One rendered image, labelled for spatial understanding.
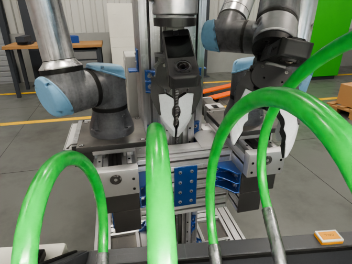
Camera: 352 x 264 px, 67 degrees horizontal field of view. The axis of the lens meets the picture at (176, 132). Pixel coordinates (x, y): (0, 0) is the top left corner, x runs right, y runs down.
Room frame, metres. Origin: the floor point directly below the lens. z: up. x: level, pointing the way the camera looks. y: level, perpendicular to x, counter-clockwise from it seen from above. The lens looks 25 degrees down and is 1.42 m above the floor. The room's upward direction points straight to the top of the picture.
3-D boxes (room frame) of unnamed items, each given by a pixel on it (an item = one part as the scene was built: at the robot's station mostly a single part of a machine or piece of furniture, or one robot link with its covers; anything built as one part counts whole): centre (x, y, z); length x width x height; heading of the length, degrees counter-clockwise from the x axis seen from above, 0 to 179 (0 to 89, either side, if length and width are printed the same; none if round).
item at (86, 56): (5.05, 2.17, 0.52); 1.60 x 0.70 x 1.03; 103
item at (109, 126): (0.84, 0.22, 1.09); 0.15 x 0.15 x 0.10
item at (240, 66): (0.95, -0.27, 1.20); 0.13 x 0.12 x 0.14; 61
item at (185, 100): (0.48, -0.01, 1.24); 0.06 x 0.03 x 0.09; 5
